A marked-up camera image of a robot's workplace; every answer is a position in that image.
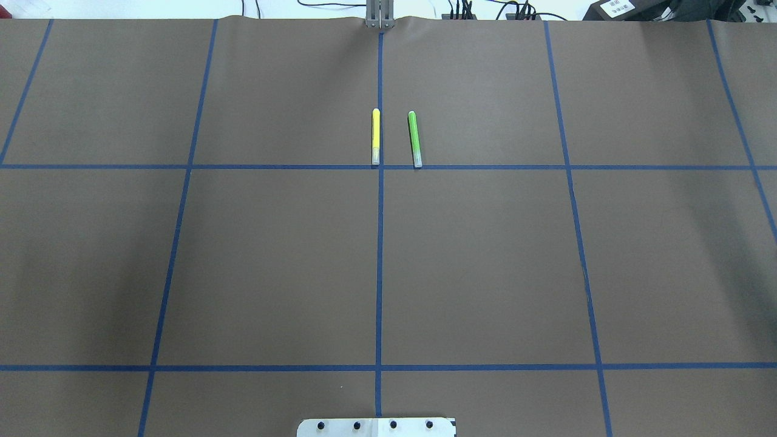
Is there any labelled black box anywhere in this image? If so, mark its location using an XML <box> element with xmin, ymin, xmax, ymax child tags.
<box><xmin>583</xmin><ymin>1</ymin><xmax>675</xmax><ymax>21</ymax></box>

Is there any brown paper table mat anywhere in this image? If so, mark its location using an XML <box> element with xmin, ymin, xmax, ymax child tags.
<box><xmin>1</xmin><ymin>16</ymin><xmax>775</xmax><ymax>436</ymax></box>

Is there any green marker pen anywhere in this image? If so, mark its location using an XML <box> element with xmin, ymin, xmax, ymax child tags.
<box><xmin>407</xmin><ymin>110</ymin><xmax>424</xmax><ymax>168</ymax></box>

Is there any yellow marker pen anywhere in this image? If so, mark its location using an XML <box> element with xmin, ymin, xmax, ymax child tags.
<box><xmin>371</xmin><ymin>108</ymin><xmax>381</xmax><ymax>166</ymax></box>

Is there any white camera pole base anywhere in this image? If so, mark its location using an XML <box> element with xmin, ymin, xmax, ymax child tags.
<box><xmin>296</xmin><ymin>417</ymin><xmax>457</xmax><ymax>436</ymax></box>

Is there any aluminium frame post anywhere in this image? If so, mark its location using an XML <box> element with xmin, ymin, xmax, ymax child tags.
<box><xmin>365</xmin><ymin>0</ymin><xmax>396</xmax><ymax>30</ymax></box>

